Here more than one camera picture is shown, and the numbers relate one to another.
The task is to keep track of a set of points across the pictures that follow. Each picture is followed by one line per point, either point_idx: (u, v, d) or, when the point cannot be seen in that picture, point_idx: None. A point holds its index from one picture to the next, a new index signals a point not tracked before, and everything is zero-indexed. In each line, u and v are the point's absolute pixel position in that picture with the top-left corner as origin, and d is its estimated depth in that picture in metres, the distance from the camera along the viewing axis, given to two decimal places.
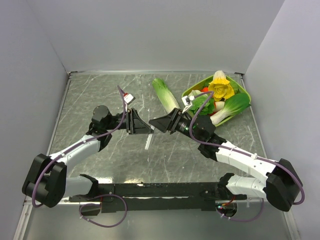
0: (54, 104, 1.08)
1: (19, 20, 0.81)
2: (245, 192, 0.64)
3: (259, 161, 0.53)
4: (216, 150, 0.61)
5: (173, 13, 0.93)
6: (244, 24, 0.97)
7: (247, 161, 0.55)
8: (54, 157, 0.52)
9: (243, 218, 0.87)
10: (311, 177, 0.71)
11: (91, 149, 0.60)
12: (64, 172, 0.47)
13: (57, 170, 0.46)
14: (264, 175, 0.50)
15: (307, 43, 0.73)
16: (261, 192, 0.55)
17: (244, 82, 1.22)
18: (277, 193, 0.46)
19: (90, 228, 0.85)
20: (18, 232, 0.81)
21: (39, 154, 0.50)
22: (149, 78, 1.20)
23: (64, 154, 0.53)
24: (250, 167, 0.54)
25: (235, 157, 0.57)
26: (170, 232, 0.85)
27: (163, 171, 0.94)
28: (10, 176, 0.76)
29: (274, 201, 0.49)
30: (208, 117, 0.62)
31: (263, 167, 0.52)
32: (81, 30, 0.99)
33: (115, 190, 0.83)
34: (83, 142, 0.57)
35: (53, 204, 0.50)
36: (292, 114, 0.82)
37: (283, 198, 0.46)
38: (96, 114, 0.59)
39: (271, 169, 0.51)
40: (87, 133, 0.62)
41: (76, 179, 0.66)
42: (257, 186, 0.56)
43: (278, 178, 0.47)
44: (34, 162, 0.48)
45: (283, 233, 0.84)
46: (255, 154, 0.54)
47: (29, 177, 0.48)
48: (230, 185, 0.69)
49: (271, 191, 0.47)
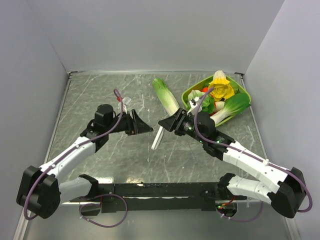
0: (54, 104, 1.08)
1: (19, 20, 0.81)
2: (246, 194, 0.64)
3: (270, 168, 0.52)
4: (224, 150, 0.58)
5: (173, 13, 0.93)
6: (244, 24, 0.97)
7: (258, 166, 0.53)
8: (45, 169, 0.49)
9: (242, 218, 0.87)
10: (312, 177, 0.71)
11: (85, 152, 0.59)
12: (55, 184, 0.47)
13: (47, 183, 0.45)
14: (275, 183, 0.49)
15: (308, 43, 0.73)
16: (264, 196, 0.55)
17: (244, 82, 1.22)
18: (286, 202, 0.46)
19: (90, 228, 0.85)
20: (18, 233, 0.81)
21: (29, 166, 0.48)
22: (149, 78, 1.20)
23: (55, 165, 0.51)
24: (260, 173, 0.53)
25: (245, 161, 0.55)
26: (170, 231, 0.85)
27: (163, 171, 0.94)
28: (10, 176, 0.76)
29: (280, 208, 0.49)
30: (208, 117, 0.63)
31: (275, 175, 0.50)
32: (81, 30, 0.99)
33: (115, 190, 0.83)
34: (76, 147, 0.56)
35: (48, 215, 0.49)
36: (291, 115, 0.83)
37: (291, 207, 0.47)
38: (100, 110, 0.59)
39: (282, 177, 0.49)
40: (82, 134, 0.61)
41: (73, 184, 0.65)
42: (261, 190, 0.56)
43: (289, 188, 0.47)
44: (24, 175, 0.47)
45: (283, 233, 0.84)
46: (267, 160, 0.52)
47: (20, 190, 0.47)
48: (231, 186, 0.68)
49: (281, 199, 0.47)
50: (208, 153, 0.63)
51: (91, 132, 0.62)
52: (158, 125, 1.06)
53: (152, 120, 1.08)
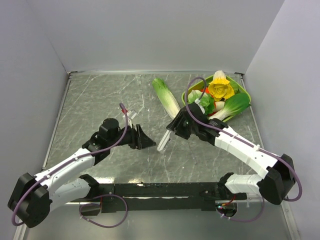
0: (54, 104, 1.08)
1: (19, 19, 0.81)
2: (241, 189, 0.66)
3: (260, 153, 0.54)
4: (216, 134, 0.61)
5: (173, 13, 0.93)
6: (244, 24, 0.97)
7: (248, 151, 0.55)
8: (39, 179, 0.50)
9: (243, 218, 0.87)
10: (311, 176, 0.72)
11: (84, 165, 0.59)
12: (46, 196, 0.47)
13: (37, 195, 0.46)
14: (264, 168, 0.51)
15: (307, 43, 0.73)
16: (254, 186, 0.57)
17: (244, 82, 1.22)
18: (274, 186, 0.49)
19: (90, 228, 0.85)
20: (18, 233, 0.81)
21: (25, 173, 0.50)
22: (149, 78, 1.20)
23: (49, 175, 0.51)
24: (250, 158, 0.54)
25: (236, 145, 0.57)
26: (170, 231, 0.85)
27: (163, 171, 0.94)
28: (10, 176, 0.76)
29: (268, 193, 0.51)
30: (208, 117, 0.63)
31: (264, 160, 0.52)
32: (81, 30, 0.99)
33: (115, 191, 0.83)
34: (75, 160, 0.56)
35: (35, 224, 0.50)
36: (291, 115, 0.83)
37: (278, 191, 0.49)
38: (105, 124, 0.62)
39: (272, 163, 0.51)
40: (83, 146, 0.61)
41: (69, 188, 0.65)
42: (252, 180, 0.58)
43: (278, 173, 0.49)
44: (19, 182, 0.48)
45: (283, 233, 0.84)
46: (258, 145, 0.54)
47: (13, 196, 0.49)
48: (228, 183, 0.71)
49: (268, 183, 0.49)
50: (202, 140, 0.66)
51: (93, 144, 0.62)
52: (158, 125, 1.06)
53: (152, 120, 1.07)
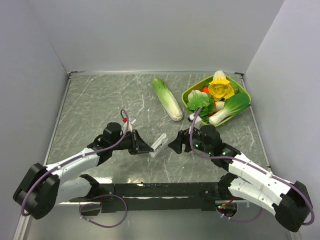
0: (54, 105, 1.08)
1: (19, 20, 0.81)
2: (247, 199, 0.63)
3: (273, 180, 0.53)
4: (229, 161, 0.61)
5: (172, 13, 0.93)
6: (244, 24, 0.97)
7: (261, 178, 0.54)
8: (50, 169, 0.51)
9: (243, 218, 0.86)
10: (312, 177, 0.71)
11: (89, 163, 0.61)
12: (56, 185, 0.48)
13: (50, 183, 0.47)
14: (278, 195, 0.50)
15: (307, 43, 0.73)
16: (269, 206, 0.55)
17: (245, 82, 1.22)
18: (288, 214, 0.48)
19: (90, 228, 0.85)
20: (18, 233, 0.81)
21: (35, 163, 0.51)
22: (149, 78, 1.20)
23: (60, 166, 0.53)
24: (263, 185, 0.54)
25: (248, 172, 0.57)
26: (170, 231, 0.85)
27: (163, 171, 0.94)
28: (10, 177, 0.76)
29: (283, 219, 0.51)
30: (214, 130, 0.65)
31: (277, 187, 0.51)
32: (81, 30, 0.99)
33: (115, 191, 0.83)
34: (82, 156, 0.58)
35: (39, 216, 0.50)
36: (292, 114, 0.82)
37: (293, 219, 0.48)
38: (109, 127, 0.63)
39: (286, 190, 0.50)
40: (88, 146, 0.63)
41: (71, 184, 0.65)
42: (265, 199, 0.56)
43: (292, 202, 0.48)
44: (29, 171, 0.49)
45: (282, 232, 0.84)
46: (270, 172, 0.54)
47: (21, 185, 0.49)
48: (233, 188, 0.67)
49: (283, 211, 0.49)
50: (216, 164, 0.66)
51: (97, 146, 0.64)
52: (158, 125, 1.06)
53: (152, 120, 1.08)
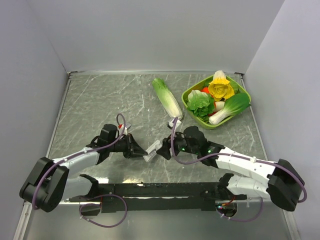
0: (54, 105, 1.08)
1: (19, 19, 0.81)
2: (246, 193, 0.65)
3: (258, 163, 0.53)
4: (215, 157, 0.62)
5: (172, 13, 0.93)
6: (244, 24, 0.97)
7: (247, 165, 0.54)
8: (57, 161, 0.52)
9: (243, 218, 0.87)
10: (312, 177, 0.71)
11: (90, 160, 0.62)
12: (66, 175, 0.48)
13: (60, 171, 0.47)
14: (265, 177, 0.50)
15: (307, 42, 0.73)
16: (264, 192, 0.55)
17: (245, 82, 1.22)
18: (280, 193, 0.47)
19: (90, 228, 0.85)
20: (18, 233, 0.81)
21: (42, 158, 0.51)
22: (149, 78, 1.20)
23: (66, 159, 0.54)
24: (250, 171, 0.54)
25: (235, 163, 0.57)
26: (170, 231, 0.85)
27: (163, 171, 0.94)
28: (10, 177, 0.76)
29: (279, 201, 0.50)
30: (197, 128, 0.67)
31: (263, 169, 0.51)
32: (81, 30, 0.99)
33: (115, 191, 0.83)
34: (84, 152, 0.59)
35: (49, 209, 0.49)
36: (292, 114, 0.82)
37: (287, 198, 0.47)
38: (106, 127, 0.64)
39: (271, 170, 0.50)
40: (87, 145, 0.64)
41: (74, 181, 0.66)
42: (260, 187, 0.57)
43: (279, 179, 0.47)
44: (37, 164, 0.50)
45: (282, 232, 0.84)
46: (254, 157, 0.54)
47: (29, 179, 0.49)
48: (231, 186, 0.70)
49: (274, 192, 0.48)
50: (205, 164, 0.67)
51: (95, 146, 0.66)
52: (158, 125, 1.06)
53: (152, 120, 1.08)
